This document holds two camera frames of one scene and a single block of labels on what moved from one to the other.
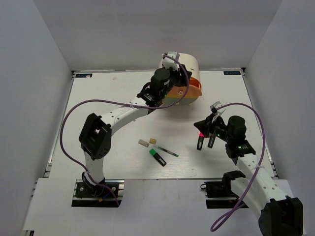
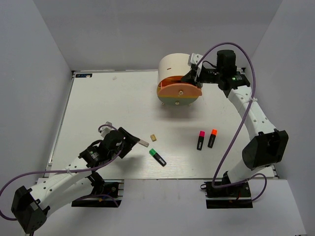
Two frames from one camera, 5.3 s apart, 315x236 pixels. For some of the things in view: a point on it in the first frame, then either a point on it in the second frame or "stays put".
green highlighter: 157,157 stays put
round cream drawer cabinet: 187,94 stays put
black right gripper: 205,126 to 190,77
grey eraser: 143,142 stays put
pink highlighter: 200,141 stays put
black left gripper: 182,80 to 129,142
